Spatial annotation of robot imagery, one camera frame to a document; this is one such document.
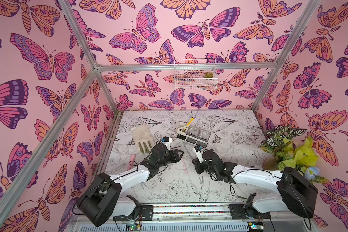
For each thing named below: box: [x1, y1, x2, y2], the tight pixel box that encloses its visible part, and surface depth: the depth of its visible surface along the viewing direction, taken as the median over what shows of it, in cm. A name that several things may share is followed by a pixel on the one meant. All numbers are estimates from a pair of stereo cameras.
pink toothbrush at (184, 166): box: [181, 156, 189, 176], surface depth 91 cm
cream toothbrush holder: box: [176, 122, 211, 145], surface depth 99 cm
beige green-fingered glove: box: [130, 123, 156, 154], surface depth 106 cm
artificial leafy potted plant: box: [258, 125, 330, 184], surface depth 71 cm
